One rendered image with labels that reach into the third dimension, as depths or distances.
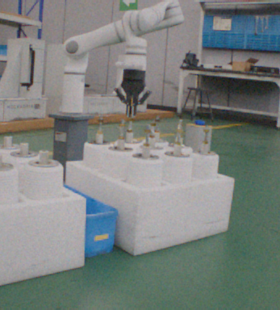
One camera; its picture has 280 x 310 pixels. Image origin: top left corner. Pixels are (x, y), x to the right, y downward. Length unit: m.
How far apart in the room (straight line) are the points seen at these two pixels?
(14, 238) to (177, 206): 0.48
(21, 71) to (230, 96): 3.84
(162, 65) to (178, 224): 6.02
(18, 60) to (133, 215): 2.77
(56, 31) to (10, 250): 7.88
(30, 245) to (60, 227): 0.08
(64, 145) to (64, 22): 6.93
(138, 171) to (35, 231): 0.34
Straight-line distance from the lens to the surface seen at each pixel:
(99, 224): 1.05
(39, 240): 0.92
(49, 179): 0.92
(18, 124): 3.39
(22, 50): 3.69
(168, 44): 7.07
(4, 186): 0.88
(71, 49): 1.68
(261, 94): 6.43
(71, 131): 1.67
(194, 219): 1.21
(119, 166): 1.17
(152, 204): 1.07
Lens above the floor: 0.45
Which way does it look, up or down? 11 degrees down
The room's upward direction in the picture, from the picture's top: 4 degrees clockwise
